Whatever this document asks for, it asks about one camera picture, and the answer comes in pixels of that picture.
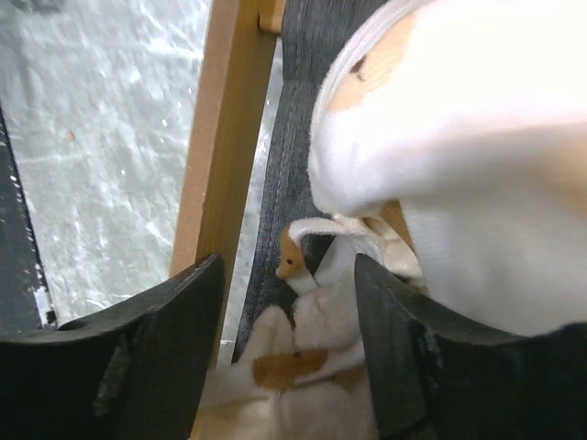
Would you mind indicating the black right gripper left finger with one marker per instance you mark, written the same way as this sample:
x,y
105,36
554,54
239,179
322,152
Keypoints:
x,y
135,370

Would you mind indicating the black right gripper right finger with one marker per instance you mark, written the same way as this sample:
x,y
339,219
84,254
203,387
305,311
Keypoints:
x,y
435,374

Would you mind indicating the bear print bed mattress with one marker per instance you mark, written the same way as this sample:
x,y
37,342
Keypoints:
x,y
448,144

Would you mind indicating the wooden pet bed frame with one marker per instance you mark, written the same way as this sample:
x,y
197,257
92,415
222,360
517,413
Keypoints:
x,y
235,76

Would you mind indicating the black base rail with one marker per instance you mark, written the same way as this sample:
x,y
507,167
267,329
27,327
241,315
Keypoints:
x,y
25,298

